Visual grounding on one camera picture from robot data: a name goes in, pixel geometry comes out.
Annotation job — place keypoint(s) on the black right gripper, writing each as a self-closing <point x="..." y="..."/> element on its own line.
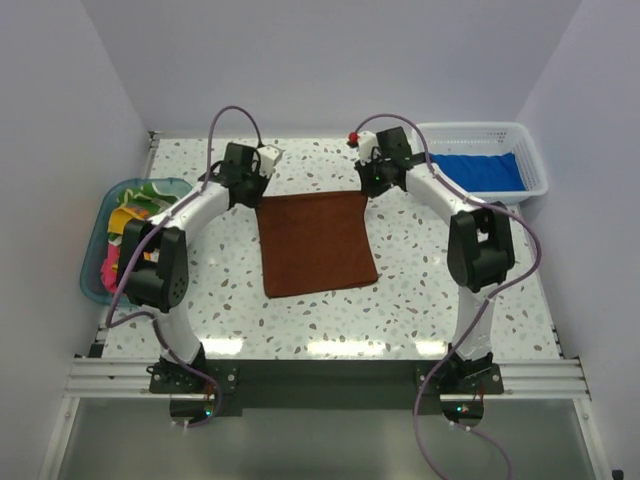
<point x="364" y="166"/>

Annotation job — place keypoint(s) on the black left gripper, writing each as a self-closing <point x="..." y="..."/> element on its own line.
<point x="262" y="180"/>

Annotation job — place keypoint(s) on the brown towel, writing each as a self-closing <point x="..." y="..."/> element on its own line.
<point x="314" y="242"/>

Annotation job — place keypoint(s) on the blue towel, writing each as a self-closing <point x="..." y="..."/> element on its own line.
<point x="482" y="173"/>

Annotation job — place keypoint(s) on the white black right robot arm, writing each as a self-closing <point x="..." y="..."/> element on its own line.
<point x="480" y="250"/>

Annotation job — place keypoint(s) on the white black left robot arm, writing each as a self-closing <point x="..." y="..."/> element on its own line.
<point x="153" y="267"/>

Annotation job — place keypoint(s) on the green patterned towel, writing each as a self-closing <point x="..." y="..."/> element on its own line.
<point x="153" y="196"/>

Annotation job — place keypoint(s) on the white plastic mesh basket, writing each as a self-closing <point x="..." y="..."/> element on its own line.
<point x="488" y="138"/>

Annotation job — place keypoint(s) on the teal plastic bin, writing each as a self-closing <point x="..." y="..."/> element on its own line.
<point x="90" y="276"/>

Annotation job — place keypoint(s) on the pink towel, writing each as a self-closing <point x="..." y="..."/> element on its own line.
<point x="109" y="268"/>

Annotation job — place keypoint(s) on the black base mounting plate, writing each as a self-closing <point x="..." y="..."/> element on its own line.
<point x="231" y="387"/>

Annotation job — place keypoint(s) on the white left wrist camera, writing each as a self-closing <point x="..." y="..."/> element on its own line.
<point x="269" y="156"/>

